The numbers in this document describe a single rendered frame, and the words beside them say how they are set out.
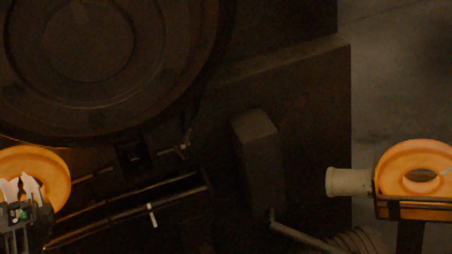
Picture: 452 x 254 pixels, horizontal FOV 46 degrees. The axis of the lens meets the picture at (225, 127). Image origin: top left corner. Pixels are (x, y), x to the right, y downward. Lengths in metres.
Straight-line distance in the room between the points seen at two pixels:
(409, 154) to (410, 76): 1.61
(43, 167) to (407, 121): 1.66
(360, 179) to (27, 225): 0.60
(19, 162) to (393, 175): 0.66
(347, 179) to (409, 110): 1.34
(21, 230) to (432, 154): 0.69
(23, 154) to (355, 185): 0.60
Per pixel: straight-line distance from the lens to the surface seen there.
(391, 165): 1.01
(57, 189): 1.00
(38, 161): 0.96
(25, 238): 0.85
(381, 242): 1.17
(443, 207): 1.05
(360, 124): 2.28
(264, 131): 1.00
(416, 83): 2.53
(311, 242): 1.10
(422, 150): 0.99
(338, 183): 1.05
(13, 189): 0.98
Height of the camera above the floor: 1.43
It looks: 38 degrees down
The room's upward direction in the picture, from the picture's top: 11 degrees counter-clockwise
